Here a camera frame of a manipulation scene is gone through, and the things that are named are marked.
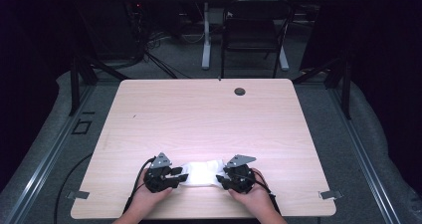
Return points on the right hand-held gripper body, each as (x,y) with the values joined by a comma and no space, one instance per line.
(240,177)

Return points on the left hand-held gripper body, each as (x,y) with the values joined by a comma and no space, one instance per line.
(161,161)

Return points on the person's right hand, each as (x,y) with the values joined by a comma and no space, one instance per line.
(255,200)

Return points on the person's left hand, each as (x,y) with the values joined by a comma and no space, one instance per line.
(149,200)

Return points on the round grey table grommet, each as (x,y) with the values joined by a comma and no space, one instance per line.
(239,91)

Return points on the black metal stand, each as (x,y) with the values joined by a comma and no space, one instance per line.
(346,91)
(74,84)

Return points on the white desk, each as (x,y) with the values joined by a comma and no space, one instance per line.
(206,51)

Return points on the black folding chair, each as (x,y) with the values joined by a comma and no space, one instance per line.
(252,35)

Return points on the aluminium floor rail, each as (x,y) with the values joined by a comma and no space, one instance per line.
(43,164)
(365,164)

